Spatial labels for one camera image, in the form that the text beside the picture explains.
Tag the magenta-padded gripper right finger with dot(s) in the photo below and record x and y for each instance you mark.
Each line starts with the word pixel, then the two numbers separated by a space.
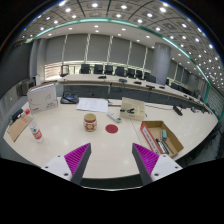
pixel 163 165

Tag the white paper sheets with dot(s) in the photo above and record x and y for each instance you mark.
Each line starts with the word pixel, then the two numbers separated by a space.
pixel 92 105

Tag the long curved conference desk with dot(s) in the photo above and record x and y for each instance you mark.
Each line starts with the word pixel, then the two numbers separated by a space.
pixel 100 90

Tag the white cardboard box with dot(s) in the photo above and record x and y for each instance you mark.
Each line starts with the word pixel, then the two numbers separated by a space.
pixel 41 98

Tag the small beige open box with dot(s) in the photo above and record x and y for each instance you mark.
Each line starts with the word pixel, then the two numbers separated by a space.
pixel 133 105

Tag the clear red-capped water bottle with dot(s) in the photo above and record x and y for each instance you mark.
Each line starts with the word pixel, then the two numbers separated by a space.
pixel 36 131

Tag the grey old monitor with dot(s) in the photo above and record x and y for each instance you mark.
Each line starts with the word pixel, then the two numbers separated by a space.
pixel 28 87

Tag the grey round column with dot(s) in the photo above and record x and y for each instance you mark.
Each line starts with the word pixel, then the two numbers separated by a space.
pixel 161 63

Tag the ceiling lights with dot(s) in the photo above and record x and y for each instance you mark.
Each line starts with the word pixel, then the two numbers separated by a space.
pixel 95 5

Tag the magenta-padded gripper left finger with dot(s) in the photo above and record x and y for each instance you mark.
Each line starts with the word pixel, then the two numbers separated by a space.
pixel 60 165

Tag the black bag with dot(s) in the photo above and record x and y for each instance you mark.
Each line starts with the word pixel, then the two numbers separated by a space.
pixel 69 98

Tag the flat round red coaster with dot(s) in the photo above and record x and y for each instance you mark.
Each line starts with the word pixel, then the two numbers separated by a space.
pixel 111 128

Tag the brown paper envelope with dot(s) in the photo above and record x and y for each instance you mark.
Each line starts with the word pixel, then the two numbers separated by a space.
pixel 18 128

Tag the teal eraser block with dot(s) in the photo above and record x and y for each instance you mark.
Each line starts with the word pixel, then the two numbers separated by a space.
pixel 164 134

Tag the row of black chairs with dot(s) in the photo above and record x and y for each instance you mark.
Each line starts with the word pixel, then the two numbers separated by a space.
pixel 120 71

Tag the open cardboard box red side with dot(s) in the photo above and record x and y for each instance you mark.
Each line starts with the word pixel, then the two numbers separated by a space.
pixel 151 128

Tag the white remote control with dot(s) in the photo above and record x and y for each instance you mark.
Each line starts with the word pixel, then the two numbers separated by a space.
pixel 114 116

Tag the black pens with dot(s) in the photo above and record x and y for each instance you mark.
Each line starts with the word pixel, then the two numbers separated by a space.
pixel 162 146

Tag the black tabletop device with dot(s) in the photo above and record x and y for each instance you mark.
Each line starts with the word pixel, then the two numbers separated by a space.
pixel 177 110

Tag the red floral mug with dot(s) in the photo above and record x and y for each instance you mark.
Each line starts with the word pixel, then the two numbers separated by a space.
pixel 90 122

